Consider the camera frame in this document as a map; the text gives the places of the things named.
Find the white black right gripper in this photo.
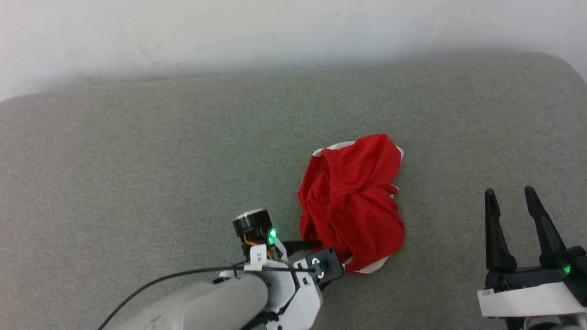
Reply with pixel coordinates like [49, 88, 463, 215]
[477, 185, 587, 330]

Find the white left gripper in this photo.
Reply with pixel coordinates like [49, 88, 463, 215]
[219, 241, 345, 330]

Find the red garment with white trim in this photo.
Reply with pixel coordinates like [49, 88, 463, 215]
[297, 133, 406, 275]

